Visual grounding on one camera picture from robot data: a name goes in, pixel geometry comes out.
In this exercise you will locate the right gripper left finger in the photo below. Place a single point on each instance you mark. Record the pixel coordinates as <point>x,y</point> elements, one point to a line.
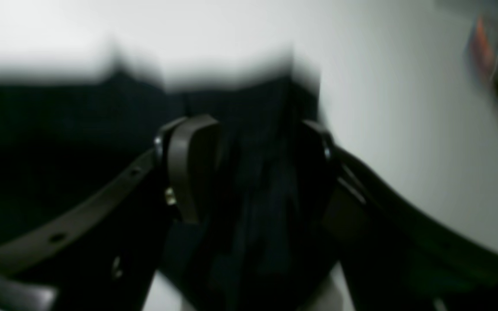
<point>102,255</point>

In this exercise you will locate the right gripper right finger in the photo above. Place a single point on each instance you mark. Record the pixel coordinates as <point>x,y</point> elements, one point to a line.
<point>394,257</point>

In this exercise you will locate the black T-shirt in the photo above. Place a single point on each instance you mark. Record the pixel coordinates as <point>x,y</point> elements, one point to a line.
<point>60,143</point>

